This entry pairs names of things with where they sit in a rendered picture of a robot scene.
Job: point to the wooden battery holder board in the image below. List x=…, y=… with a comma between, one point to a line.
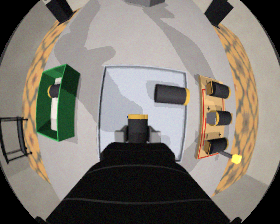
x=207, y=132

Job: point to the green open-top box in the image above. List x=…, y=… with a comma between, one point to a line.
x=62, y=108

